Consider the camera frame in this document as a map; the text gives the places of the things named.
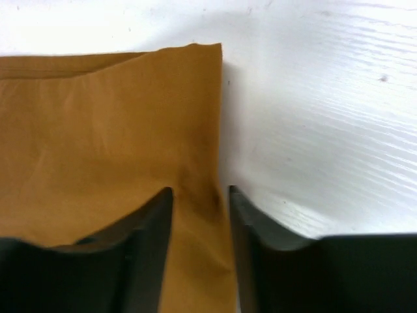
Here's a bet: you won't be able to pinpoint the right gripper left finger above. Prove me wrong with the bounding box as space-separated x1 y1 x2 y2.
1 187 173 312

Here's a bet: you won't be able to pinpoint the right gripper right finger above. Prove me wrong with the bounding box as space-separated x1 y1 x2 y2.
229 186 416 312

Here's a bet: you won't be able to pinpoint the brown trousers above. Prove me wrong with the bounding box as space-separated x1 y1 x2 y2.
1 44 237 312

